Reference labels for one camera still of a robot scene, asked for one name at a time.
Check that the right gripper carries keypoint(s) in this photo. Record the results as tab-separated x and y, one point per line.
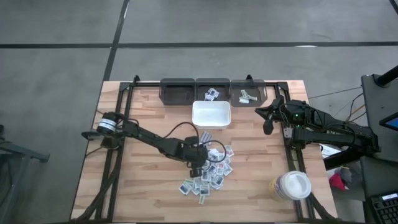
275	110

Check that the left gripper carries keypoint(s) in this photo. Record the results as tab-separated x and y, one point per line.
196	155

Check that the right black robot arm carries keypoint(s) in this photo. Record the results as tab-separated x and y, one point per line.
326	137

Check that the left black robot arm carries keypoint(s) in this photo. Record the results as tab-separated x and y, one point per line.
149	137

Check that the white gauze pad packet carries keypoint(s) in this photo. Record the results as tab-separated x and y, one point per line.
214	154

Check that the blue striped bandage packet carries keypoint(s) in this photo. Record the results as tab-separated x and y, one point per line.
209	135
202	140

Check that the grey translucent plastic bin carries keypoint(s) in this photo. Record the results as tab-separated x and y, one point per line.
224	88
177	91
261	87

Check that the white plastic bin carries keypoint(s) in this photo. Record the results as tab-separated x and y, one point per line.
211	115

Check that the disinfecting wipes canister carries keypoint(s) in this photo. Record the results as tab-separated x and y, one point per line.
292	185

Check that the white paper sheet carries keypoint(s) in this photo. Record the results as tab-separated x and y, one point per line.
329	151

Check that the red cloth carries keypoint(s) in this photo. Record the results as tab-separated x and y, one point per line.
337	183

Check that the grey glove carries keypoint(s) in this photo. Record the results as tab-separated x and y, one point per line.
346	175

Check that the dark side desk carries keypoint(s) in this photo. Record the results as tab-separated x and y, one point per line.
376	102

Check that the blue screen tablet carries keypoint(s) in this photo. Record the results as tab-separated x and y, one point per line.
390	122

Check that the black pole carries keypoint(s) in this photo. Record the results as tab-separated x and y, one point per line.
387	76

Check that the black keyboard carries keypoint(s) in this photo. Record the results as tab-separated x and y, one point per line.
385	210

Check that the black floor stand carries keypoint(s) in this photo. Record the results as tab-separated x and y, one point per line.
18	152

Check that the grey metal bracket plate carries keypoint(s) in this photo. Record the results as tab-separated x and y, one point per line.
287	132

